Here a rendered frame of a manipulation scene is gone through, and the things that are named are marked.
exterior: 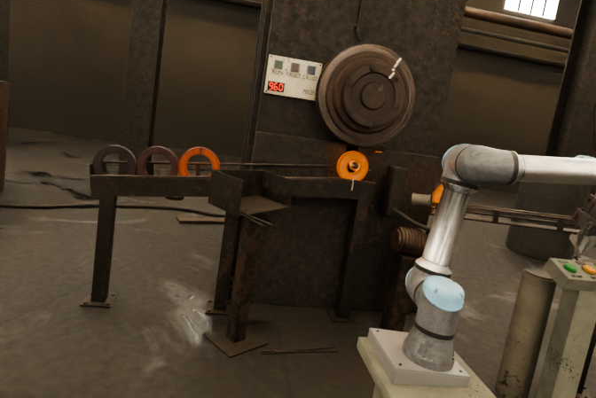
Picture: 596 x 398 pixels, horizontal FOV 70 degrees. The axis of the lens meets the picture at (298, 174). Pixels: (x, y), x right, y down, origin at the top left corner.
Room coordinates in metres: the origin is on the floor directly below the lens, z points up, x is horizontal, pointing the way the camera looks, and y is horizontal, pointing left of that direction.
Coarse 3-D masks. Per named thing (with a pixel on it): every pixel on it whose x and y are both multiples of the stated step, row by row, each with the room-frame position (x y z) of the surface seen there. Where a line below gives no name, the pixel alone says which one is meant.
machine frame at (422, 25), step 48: (288, 0) 2.10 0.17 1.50; (336, 0) 2.14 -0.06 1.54; (384, 0) 2.18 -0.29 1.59; (432, 0) 2.23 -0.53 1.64; (288, 48) 2.10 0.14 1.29; (336, 48) 2.15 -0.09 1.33; (432, 48) 2.24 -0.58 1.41; (432, 96) 2.25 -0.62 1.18; (288, 144) 2.06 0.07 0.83; (336, 144) 2.11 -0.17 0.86; (384, 144) 2.21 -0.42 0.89; (432, 144) 2.26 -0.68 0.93; (288, 240) 2.08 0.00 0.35; (336, 240) 2.12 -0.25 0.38; (384, 240) 2.17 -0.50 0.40; (288, 288) 2.08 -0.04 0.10; (336, 288) 2.13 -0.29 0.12; (384, 288) 2.18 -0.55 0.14
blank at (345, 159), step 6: (342, 156) 2.04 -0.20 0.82; (348, 156) 2.04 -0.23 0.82; (354, 156) 2.05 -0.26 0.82; (360, 156) 2.06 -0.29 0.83; (342, 162) 2.04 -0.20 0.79; (348, 162) 2.04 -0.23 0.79; (360, 162) 2.06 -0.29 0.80; (366, 162) 2.06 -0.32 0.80; (342, 168) 2.04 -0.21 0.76; (360, 168) 2.06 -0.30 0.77; (366, 168) 2.06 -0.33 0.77; (342, 174) 2.04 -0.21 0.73; (348, 174) 2.05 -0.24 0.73; (354, 174) 2.05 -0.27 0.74; (360, 174) 2.06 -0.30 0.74
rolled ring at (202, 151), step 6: (192, 150) 1.91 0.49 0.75; (198, 150) 1.91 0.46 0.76; (204, 150) 1.91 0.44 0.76; (210, 150) 1.95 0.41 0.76; (186, 156) 1.90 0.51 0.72; (210, 156) 1.92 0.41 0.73; (180, 162) 1.90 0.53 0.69; (186, 162) 1.91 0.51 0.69; (216, 162) 1.92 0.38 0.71; (180, 168) 1.90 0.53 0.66; (186, 168) 1.92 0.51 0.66; (216, 168) 1.93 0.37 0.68; (180, 174) 1.90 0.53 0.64; (186, 174) 1.91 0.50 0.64; (210, 174) 1.92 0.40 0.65
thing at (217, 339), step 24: (216, 192) 1.62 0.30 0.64; (240, 192) 1.52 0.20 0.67; (264, 192) 1.81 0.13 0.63; (288, 192) 1.71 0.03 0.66; (240, 240) 1.68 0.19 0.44; (240, 264) 1.67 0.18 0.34; (240, 288) 1.65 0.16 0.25; (240, 312) 1.66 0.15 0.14; (216, 336) 1.68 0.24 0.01; (240, 336) 1.67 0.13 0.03
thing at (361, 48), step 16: (352, 48) 2.00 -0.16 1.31; (368, 48) 2.02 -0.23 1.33; (384, 48) 2.03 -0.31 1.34; (336, 64) 1.99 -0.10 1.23; (400, 64) 2.05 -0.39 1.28; (320, 80) 1.99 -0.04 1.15; (320, 96) 1.98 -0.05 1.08; (320, 112) 1.99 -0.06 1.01; (336, 128) 2.00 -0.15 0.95; (400, 128) 2.06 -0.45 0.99; (368, 144) 2.03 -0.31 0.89
